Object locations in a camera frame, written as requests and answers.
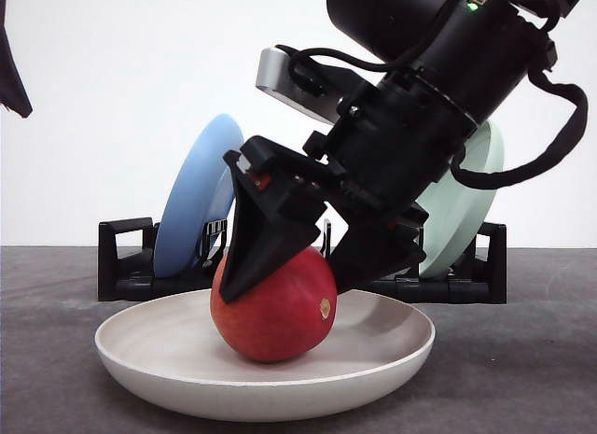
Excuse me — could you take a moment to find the green plate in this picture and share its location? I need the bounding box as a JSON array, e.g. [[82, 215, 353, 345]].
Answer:
[[415, 121, 506, 278]]

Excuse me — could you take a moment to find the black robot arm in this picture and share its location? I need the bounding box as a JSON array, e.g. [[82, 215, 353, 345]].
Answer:
[[220, 0, 579, 301]]

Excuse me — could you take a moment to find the red pomegranate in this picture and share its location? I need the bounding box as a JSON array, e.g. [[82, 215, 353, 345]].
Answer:
[[210, 246, 338, 363]]

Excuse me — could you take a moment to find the black plate rack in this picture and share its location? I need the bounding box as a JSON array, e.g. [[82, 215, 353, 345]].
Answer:
[[97, 217, 507, 303]]

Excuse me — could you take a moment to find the blue plate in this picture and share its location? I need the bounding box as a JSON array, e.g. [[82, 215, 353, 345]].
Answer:
[[153, 114, 244, 278]]

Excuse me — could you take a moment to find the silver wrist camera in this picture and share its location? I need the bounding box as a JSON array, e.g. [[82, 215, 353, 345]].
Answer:
[[256, 46, 362, 125]]

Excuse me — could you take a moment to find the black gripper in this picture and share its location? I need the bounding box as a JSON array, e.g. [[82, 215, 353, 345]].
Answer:
[[220, 68, 479, 303]]

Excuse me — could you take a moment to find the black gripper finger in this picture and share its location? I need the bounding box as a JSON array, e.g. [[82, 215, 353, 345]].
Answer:
[[0, 0, 34, 119]]

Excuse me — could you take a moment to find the black cable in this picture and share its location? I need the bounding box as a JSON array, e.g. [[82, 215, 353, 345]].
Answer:
[[276, 46, 590, 189]]

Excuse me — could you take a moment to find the white plate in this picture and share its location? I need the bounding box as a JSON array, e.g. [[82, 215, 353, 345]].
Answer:
[[95, 290, 436, 423]]

